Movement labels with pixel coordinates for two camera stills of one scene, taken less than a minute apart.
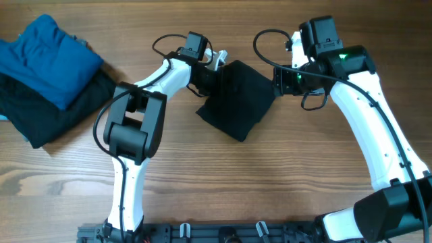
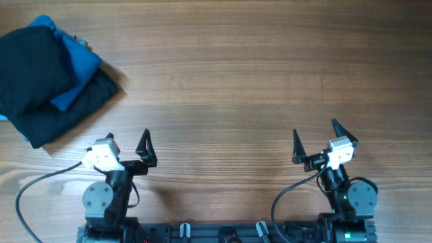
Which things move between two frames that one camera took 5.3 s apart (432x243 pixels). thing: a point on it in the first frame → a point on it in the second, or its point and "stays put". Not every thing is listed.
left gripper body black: [209, 79] → [131, 165]
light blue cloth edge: [3, 117] stays put
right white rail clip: [259, 229] stays put
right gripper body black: [280, 81] → [315, 160]
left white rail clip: [187, 230] stays put
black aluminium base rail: [206, 233] stays put
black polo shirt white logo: [243, 95] → [34, 68]
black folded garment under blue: [38, 118] stays put
